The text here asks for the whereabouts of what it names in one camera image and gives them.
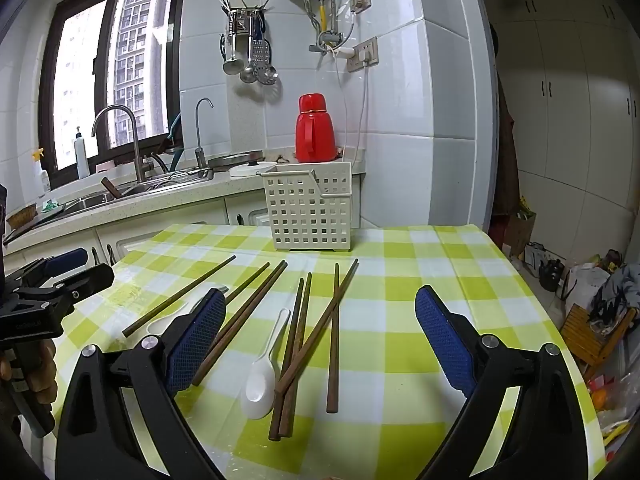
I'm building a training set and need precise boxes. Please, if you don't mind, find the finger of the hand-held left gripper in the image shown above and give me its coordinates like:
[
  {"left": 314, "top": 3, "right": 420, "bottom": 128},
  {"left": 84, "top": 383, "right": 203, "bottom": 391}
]
[
  {"left": 4, "top": 247, "right": 89, "bottom": 287},
  {"left": 19, "top": 262, "right": 115, "bottom": 307}
]

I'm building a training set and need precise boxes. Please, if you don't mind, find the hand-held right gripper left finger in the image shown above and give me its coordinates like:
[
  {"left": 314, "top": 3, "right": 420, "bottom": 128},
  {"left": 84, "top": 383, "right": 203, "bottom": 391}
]
[{"left": 54, "top": 286, "right": 227, "bottom": 480}]

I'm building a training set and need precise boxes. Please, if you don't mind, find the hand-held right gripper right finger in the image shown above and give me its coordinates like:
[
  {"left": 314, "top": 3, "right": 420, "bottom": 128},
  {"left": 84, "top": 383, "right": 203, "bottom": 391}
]
[{"left": 414, "top": 284, "right": 590, "bottom": 480}]

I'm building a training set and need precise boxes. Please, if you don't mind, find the white plastic spoon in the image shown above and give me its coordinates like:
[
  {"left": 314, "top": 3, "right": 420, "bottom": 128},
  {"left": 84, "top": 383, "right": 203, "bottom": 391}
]
[{"left": 145, "top": 285, "right": 230, "bottom": 337}]

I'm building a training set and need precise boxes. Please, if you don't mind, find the brown wooden chopstick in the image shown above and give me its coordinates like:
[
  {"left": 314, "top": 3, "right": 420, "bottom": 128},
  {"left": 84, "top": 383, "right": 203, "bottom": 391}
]
[
  {"left": 191, "top": 260, "right": 288, "bottom": 387},
  {"left": 268, "top": 277, "right": 305, "bottom": 442},
  {"left": 278, "top": 272, "right": 313, "bottom": 437},
  {"left": 274, "top": 258, "right": 360, "bottom": 395},
  {"left": 191, "top": 262, "right": 283, "bottom": 387},
  {"left": 224, "top": 261, "right": 271, "bottom": 305},
  {"left": 326, "top": 263, "right": 341, "bottom": 415},
  {"left": 122, "top": 255, "right": 237, "bottom": 338}
]

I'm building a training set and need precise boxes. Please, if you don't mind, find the white ceramic spoon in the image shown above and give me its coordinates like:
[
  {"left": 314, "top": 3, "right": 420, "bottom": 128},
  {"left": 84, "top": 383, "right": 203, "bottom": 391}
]
[{"left": 241, "top": 307, "right": 292, "bottom": 420}]

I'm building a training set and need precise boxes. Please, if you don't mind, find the white perforated utensil basket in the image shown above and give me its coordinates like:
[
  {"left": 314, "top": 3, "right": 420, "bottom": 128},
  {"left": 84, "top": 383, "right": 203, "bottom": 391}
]
[{"left": 256, "top": 161, "right": 354, "bottom": 252}]

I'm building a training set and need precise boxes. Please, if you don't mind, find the person's left hand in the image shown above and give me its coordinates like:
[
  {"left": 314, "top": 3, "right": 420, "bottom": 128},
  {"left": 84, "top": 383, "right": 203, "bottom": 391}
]
[{"left": 0, "top": 340, "right": 59, "bottom": 407}]

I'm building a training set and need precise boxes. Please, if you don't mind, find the small wicker basket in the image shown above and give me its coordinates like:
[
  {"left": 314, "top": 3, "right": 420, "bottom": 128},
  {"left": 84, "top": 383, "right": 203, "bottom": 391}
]
[{"left": 5, "top": 203, "right": 39, "bottom": 229}]

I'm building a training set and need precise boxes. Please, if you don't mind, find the yellow capped spray bottle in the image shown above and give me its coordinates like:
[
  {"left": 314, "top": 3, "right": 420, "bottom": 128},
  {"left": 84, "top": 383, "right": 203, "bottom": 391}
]
[{"left": 30, "top": 148, "right": 52, "bottom": 195}]

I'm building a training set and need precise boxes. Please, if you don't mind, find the white pump soap bottle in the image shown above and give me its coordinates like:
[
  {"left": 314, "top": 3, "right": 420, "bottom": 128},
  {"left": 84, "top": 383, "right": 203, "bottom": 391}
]
[{"left": 73, "top": 125, "right": 91, "bottom": 180}]

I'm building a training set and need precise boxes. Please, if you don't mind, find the speckled kitchen countertop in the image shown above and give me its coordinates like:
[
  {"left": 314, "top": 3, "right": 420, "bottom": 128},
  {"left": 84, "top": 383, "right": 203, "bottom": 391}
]
[{"left": 2, "top": 160, "right": 366, "bottom": 256}]

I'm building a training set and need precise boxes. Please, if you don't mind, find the steel kitchen sink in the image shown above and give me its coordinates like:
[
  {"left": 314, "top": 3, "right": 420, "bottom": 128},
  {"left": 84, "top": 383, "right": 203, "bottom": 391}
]
[{"left": 50, "top": 166, "right": 216, "bottom": 214}]

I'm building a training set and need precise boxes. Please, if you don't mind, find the green white checked tablecloth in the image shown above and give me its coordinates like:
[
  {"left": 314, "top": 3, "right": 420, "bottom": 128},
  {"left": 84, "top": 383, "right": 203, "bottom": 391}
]
[{"left": 99, "top": 223, "right": 601, "bottom": 480}]

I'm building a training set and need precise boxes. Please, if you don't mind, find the black bag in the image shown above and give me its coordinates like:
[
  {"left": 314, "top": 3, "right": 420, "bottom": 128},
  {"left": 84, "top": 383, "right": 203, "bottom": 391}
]
[{"left": 538, "top": 258, "right": 566, "bottom": 292}]

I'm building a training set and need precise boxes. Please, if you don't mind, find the tall steel kitchen faucet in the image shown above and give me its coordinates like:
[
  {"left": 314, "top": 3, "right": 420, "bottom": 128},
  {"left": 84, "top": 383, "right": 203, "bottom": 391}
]
[{"left": 91, "top": 104, "right": 157, "bottom": 184}]

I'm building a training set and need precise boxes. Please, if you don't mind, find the white plastic bag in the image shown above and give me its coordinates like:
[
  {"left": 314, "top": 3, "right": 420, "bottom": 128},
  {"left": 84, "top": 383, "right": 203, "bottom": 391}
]
[{"left": 564, "top": 262, "right": 609, "bottom": 306}]

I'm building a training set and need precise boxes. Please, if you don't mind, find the wooden folding stool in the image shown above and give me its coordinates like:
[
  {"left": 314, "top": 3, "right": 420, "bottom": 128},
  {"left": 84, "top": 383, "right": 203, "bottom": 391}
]
[{"left": 558, "top": 304, "right": 639, "bottom": 379}]

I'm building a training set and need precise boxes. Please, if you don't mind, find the dark framed window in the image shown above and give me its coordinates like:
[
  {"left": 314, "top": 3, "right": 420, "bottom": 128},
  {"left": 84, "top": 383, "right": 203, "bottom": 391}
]
[{"left": 37, "top": 0, "right": 191, "bottom": 187}]

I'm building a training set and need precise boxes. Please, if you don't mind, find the white round lid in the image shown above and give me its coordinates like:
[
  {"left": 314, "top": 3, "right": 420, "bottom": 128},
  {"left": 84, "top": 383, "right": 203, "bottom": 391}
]
[{"left": 228, "top": 159, "right": 278, "bottom": 179}]

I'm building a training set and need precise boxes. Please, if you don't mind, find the thin steel water faucet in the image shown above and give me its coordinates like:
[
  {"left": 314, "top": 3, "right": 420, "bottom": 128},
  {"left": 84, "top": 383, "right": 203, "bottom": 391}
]
[{"left": 193, "top": 97, "right": 215, "bottom": 169}]

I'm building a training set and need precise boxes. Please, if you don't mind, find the patterned clothes pile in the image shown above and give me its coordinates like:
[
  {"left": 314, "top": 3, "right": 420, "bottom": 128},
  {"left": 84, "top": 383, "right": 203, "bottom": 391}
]
[{"left": 590, "top": 262, "right": 640, "bottom": 322}]

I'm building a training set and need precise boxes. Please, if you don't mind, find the dark round pan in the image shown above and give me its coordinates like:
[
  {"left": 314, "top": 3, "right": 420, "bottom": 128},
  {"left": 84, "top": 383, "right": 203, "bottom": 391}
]
[{"left": 207, "top": 149, "right": 265, "bottom": 169}]

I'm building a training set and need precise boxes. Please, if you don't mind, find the brown hanging coat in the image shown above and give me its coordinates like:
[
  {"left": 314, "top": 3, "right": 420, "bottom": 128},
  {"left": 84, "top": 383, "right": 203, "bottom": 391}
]
[{"left": 492, "top": 25, "right": 522, "bottom": 217}]

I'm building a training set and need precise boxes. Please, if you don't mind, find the red thermos jug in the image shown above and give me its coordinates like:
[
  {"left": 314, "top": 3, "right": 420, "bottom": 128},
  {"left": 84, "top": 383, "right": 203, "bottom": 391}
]
[{"left": 294, "top": 93, "right": 341, "bottom": 164}]

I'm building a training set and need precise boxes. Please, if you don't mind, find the steel ladle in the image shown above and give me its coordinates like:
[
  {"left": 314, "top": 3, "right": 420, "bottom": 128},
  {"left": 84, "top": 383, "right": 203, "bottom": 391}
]
[
  {"left": 222, "top": 32, "right": 243, "bottom": 76},
  {"left": 239, "top": 35, "right": 257, "bottom": 85}
]

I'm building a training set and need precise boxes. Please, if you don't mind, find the white wardrobe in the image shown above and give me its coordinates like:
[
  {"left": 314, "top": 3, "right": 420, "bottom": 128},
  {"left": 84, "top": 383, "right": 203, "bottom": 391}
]
[{"left": 492, "top": 0, "right": 640, "bottom": 311}]

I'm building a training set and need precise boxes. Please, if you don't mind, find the steel skimmer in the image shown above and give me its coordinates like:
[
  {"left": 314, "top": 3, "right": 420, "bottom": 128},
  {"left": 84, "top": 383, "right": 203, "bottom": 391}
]
[{"left": 254, "top": 62, "right": 280, "bottom": 86}]

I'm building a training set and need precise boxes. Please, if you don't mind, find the steel grater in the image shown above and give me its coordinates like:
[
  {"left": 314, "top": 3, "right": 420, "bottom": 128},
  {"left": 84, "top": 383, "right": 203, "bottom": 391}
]
[{"left": 249, "top": 15, "right": 274, "bottom": 69}]

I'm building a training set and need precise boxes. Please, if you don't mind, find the teal hose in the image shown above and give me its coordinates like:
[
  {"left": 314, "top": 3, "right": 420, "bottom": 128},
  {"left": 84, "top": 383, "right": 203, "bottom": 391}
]
[{"left": 159, "top": 112, "right": 184, "bottom": 155}]

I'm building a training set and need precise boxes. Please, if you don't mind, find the white power cable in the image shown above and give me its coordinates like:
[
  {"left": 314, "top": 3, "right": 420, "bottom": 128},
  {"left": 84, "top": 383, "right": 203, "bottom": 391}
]
[{"left": 332, "top": 52, "right": 372, "bottom": 162}]

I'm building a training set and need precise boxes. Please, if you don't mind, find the steel wall utensil rack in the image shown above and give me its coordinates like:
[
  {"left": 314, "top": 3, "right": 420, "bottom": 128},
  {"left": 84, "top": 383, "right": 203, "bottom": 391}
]
[{"left": 218, "top": 0, "right": 274, "bottom": 37}]

